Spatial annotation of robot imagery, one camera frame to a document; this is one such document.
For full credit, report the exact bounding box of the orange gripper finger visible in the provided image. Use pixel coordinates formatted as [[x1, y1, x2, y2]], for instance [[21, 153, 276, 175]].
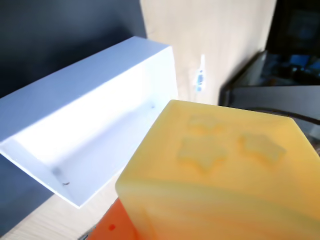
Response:
[[88, 199, 141, 240]]

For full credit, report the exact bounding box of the yellow block with stars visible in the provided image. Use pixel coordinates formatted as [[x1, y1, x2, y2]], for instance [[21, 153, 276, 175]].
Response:
[[114, 99, 320, 240]]

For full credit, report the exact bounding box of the white open box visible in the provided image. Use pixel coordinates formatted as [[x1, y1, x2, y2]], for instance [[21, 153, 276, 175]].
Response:
[[0, 36, 180, 210]]

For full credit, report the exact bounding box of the white pen-shaped stick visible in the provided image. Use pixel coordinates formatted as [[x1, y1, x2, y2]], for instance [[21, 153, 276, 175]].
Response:
[[194, 53, 207, 94]]

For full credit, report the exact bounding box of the black framed panel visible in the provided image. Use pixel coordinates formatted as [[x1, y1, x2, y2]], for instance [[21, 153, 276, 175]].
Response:
[[218, 49, 320, 109]]

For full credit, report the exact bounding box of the black cable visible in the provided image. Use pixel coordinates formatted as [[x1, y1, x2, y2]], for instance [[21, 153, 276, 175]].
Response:
[[246, 106, 320, 127]]

